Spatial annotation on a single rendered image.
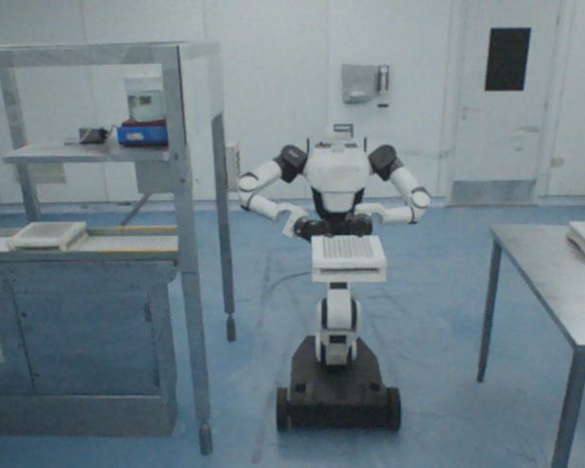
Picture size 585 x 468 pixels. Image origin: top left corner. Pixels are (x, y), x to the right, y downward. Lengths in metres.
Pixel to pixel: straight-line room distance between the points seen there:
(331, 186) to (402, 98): 3.43
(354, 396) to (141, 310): 1.05
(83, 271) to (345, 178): 1.16
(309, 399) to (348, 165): 1.09
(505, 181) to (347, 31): 2.28
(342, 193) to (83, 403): 1.53
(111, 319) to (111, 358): 0.20
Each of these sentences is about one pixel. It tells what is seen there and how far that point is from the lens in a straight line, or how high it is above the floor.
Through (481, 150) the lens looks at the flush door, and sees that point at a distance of 6.05.
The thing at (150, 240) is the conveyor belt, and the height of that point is 0.94.
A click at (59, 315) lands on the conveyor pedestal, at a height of 0.66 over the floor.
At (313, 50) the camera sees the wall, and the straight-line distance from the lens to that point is 5.62.
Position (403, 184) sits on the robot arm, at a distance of 2.40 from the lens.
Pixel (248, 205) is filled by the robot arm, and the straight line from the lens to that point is 2.26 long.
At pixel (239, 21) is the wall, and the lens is 5.64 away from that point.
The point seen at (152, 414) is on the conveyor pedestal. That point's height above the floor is 0.13.
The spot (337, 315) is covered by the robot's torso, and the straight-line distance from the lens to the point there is 2.44.
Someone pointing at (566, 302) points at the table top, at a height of 0.89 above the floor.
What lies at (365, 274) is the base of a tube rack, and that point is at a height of 1.03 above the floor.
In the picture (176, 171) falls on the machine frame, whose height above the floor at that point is 1.32.
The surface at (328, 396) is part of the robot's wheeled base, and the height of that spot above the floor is 0.19.
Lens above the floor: 1.79
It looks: 21 degrees down
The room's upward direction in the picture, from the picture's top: 1 degrees counter-clockwise
